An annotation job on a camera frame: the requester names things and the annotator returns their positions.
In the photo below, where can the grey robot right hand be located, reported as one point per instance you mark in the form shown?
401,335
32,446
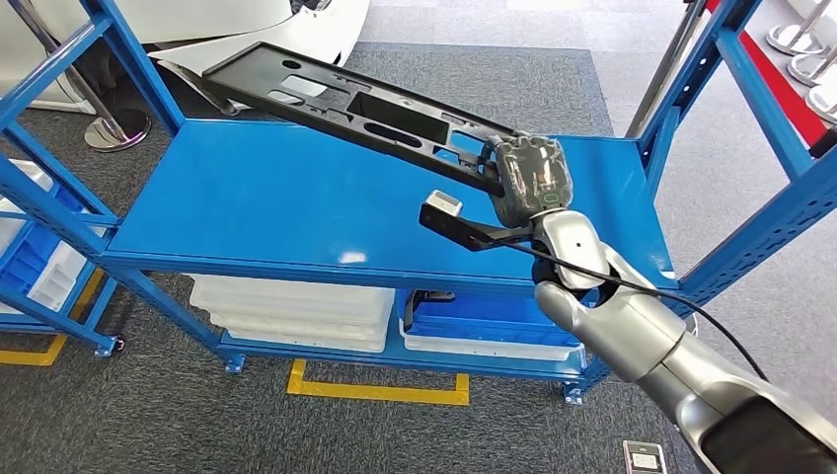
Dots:
530,176

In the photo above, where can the black plastic plate frame part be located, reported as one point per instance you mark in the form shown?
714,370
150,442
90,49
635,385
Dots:
399,118

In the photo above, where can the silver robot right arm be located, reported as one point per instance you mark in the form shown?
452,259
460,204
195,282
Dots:
628,327

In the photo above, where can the black curved plastic part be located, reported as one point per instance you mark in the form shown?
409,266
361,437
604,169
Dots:
428,296

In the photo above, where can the blue metal shelf rack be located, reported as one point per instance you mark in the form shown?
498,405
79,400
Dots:
65,327
261,196

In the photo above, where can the blue plastic bin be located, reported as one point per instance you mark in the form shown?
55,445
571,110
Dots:
490,320
26,261

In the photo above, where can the red carpet strip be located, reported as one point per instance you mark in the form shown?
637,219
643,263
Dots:
775,85

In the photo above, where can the yellow floor tape marking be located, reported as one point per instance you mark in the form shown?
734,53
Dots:
366,392
26,358

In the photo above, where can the translucent white plastic bin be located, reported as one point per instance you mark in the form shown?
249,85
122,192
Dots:
307,345
294,329
281,291

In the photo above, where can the silver floor socket box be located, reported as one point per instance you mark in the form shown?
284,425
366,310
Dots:
644,458

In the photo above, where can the white car body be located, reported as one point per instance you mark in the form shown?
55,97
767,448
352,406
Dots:
196,19

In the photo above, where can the white divided tray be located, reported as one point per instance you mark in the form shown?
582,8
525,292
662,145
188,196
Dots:
57,280

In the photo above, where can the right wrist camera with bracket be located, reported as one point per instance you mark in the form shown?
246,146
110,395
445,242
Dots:
444,203

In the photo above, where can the chrome stanchion post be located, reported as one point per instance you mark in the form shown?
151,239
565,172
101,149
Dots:
794,40
824,106
664,65
814,70
118,134

